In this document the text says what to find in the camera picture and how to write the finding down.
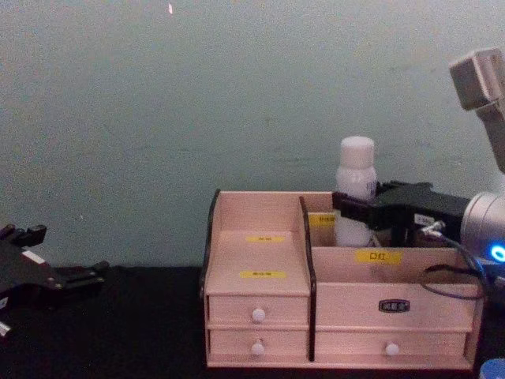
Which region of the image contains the white plastic bottle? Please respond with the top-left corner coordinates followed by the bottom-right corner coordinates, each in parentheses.
top-left (334, 136), bottom-right (379, 248)

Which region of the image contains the small wooden drawer white knob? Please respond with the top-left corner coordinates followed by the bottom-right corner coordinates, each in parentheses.
top-left (208, 328), bottom-right (310, 357)
top-left (207, 294), bottom-right (310, 327)

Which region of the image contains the blue round cap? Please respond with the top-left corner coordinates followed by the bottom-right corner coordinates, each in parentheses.
top-left (478, 358), bottom-right (505, 379)

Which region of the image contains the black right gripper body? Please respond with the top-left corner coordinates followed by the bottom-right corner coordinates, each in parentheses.
top-left (368, 180), bottom-right (469, 248)

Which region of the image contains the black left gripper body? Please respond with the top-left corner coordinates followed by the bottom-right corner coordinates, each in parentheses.
top-left (0, 238), bottom-right (64, 306)

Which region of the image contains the pale wooden desk organizer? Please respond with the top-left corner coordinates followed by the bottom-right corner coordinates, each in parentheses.
top-left (199, 188), bottom-right (485, 371)

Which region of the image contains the thin dark gripper cable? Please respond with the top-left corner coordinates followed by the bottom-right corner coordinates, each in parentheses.
top-left (417, 220), bottom-right (496, 298)

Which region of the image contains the black table cloth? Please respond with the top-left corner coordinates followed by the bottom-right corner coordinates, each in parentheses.
top-left (0, 264), bottom-right (505, 379)

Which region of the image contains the wide wooden drawer white knob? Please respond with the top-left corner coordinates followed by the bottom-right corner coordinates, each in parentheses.
top-left (315, 330), bottom-right (469, 358)

